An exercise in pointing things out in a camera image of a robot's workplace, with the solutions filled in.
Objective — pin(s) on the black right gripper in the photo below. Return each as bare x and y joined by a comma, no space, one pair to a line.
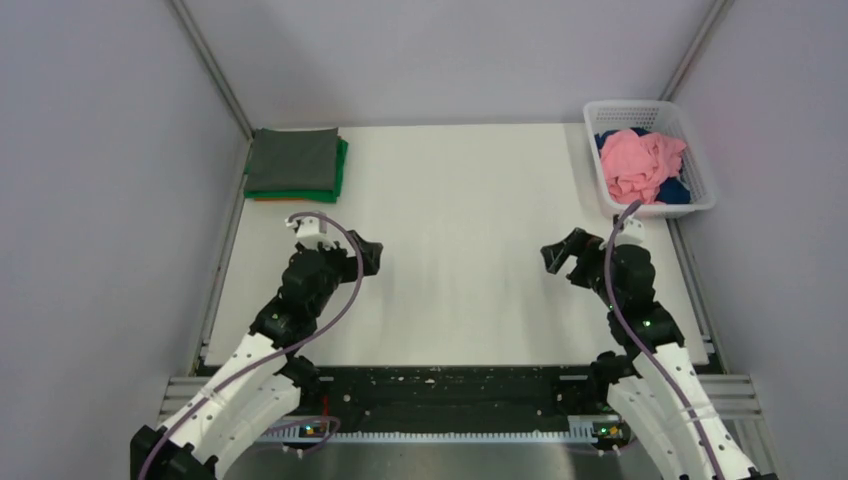
586,246

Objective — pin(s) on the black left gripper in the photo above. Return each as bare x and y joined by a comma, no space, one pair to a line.
370,254

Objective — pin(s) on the pink t shirt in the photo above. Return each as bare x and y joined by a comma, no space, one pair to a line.
637,166

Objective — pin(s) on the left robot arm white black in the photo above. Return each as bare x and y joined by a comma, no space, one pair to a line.
265,378

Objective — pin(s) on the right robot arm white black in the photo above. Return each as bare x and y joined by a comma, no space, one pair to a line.
653,386

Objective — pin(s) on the folded green t shirt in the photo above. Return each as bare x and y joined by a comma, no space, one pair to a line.
329,196

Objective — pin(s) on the white plastic basket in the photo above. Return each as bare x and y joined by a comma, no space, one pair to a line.
660,117

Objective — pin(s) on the folded grey t shirt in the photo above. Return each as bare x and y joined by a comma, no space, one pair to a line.
287,161

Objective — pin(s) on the blue t shirt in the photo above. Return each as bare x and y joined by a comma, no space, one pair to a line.
674,191

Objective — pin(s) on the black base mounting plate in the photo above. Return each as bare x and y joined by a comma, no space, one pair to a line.
466,401

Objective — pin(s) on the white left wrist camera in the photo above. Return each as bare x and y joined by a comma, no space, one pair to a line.
309,230

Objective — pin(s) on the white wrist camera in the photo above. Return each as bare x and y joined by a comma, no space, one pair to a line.
626,231
309,230

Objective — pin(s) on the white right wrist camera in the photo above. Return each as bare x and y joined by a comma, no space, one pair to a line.
626,231

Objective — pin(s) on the white slotted cable duct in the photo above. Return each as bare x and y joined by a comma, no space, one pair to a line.
437,437

